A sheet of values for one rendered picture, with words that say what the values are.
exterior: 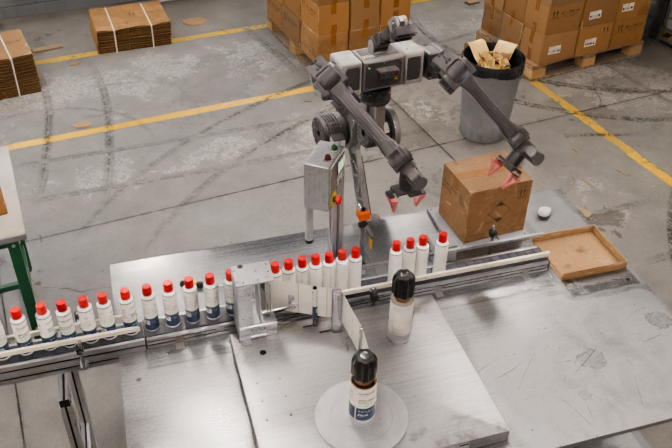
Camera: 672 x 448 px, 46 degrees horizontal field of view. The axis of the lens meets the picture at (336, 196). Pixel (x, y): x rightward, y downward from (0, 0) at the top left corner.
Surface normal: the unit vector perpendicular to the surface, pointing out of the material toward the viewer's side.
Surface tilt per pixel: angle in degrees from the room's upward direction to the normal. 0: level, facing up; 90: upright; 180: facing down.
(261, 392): 0
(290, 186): 0
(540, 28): 91
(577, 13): 90
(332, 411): 0
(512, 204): 90
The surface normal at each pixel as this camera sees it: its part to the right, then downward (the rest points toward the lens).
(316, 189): -0.32, 0.55
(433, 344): 0.02, -0.81
